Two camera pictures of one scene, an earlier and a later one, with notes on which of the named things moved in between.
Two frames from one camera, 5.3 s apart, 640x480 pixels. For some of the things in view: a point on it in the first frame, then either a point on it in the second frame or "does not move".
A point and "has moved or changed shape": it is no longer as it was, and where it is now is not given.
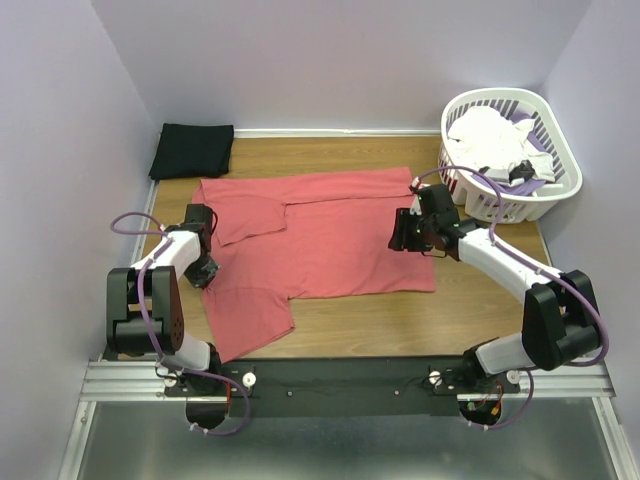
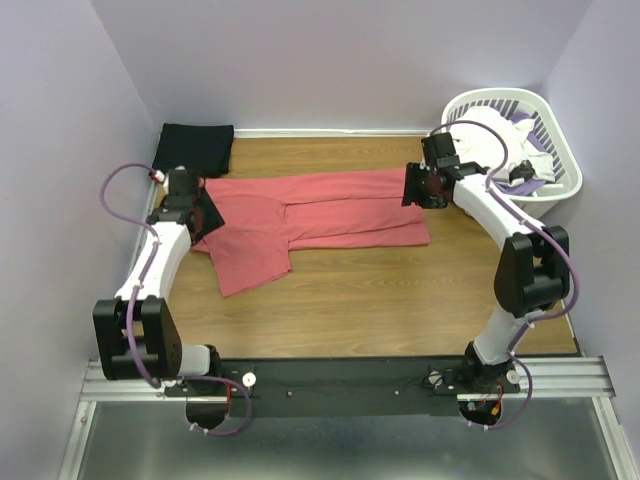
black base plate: x=341 y=387 does not move
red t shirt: x=278 y=238 has moved or changed shape
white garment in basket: x=482 y=136 does not move
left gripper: x=202 y=278 → x=213 y=217
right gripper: x=400 y=237 → x=413 y=172
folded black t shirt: x=188 y=150 does not move
